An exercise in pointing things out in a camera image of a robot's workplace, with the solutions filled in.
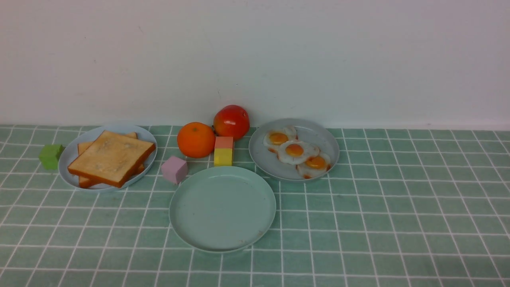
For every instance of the fried egg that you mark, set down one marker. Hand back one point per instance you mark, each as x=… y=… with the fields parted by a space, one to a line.
x=273 y=139
x=315 y=166
x=296 y=152

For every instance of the orange fruit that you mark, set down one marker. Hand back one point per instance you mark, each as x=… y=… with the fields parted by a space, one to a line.
x=196 y=140

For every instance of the pink cube block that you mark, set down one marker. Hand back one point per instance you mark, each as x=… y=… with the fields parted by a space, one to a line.
x=174 y=169

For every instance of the light blue bread plate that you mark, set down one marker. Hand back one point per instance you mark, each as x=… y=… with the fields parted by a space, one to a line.
x=71 y=152

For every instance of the red apple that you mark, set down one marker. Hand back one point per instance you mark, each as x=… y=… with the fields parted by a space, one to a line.
x=232 y=121

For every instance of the mint green centre plate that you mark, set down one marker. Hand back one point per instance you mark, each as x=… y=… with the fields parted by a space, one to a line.
x=222 y=209

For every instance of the yellow cube block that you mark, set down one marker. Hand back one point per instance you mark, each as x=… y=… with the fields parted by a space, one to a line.
x=223 y=157

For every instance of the grey egg plate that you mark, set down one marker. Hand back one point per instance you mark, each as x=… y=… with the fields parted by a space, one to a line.
x=306 y=130

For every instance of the green cube block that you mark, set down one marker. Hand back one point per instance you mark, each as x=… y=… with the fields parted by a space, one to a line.
x=49 y=156

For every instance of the salmon cube block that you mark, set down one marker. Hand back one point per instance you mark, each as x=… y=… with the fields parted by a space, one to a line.
x=224 y=142

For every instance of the toast slice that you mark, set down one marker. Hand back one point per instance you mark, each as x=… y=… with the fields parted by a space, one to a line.
x=86 y=182
x=112 y=159

